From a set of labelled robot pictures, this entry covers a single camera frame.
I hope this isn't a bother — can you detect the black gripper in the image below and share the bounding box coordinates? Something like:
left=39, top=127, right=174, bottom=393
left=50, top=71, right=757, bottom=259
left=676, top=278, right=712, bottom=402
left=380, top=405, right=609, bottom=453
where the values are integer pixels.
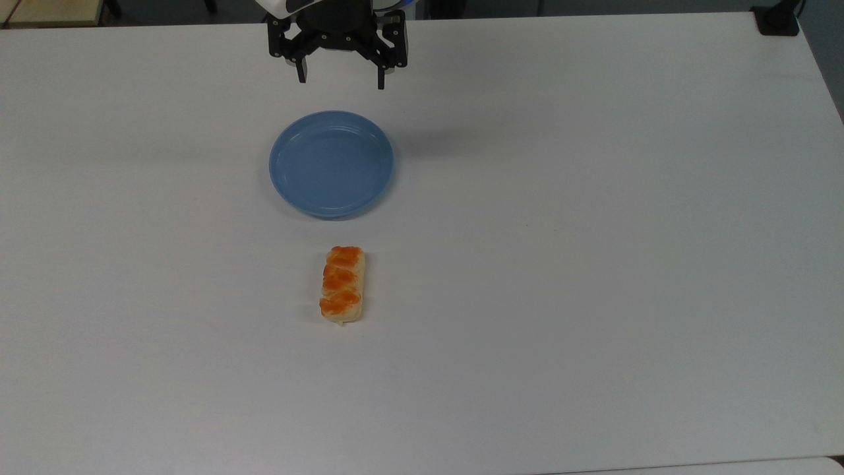
left=266, top=0, right=409, bottom=90

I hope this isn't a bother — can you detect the blue round plate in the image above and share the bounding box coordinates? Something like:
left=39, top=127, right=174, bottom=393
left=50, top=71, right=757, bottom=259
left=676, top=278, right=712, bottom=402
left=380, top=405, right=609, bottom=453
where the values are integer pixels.
left=268, top=110, right=395, bottom=220

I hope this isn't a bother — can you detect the braided glazed bread loaf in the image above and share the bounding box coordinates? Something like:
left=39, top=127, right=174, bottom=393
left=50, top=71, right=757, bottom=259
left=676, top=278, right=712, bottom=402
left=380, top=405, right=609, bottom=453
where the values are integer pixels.
left=319, top=245, right=367, bottom=327

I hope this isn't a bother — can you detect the wooden table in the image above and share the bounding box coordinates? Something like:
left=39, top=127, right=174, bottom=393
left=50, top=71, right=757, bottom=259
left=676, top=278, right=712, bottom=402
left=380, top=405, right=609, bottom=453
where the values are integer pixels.
left=0, top=0, right=106, bottom=29

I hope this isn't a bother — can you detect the black table clamp mount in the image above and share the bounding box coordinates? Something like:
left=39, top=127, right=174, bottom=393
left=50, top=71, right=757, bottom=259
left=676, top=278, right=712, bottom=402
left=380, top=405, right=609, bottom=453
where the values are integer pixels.
left=751, top=0, right=806, bottom=37

